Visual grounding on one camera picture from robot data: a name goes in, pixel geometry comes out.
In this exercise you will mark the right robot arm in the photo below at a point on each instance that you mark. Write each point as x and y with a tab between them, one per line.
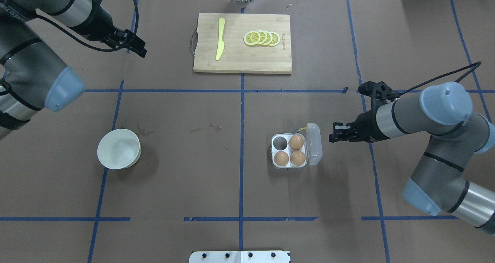
445	112

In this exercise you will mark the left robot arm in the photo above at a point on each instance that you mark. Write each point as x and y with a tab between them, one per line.
37	77

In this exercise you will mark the wooden cutting board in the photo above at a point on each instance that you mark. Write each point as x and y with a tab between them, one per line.
239	58

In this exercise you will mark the outermost lemon slice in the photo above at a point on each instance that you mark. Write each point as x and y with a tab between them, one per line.
275	39

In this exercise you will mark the brown egg from bowl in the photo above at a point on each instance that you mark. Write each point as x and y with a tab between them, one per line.
281	159

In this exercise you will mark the white bowl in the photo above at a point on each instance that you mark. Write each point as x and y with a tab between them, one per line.
119	149

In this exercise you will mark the yellow and blue rubber bands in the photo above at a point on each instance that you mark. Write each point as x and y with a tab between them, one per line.
298	130

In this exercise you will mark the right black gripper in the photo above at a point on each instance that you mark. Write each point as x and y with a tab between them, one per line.
366	127

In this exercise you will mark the brown egg near cell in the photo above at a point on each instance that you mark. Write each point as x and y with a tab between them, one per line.
298	158

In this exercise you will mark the brown egg far cell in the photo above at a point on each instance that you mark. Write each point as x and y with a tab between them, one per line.
296	142

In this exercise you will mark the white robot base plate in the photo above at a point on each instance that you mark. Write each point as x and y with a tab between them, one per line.
256	256

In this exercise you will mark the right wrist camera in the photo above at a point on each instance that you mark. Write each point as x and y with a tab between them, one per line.
379	92

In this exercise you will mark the yellow plastic knife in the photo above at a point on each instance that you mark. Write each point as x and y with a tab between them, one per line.
220	42

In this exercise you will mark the clear plastic egg box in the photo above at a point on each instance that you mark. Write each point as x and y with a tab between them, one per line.
312	148

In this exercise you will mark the brown egg cell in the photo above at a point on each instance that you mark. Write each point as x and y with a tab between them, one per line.
298	158
296	142

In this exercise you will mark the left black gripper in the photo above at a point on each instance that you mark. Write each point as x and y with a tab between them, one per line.
97	24

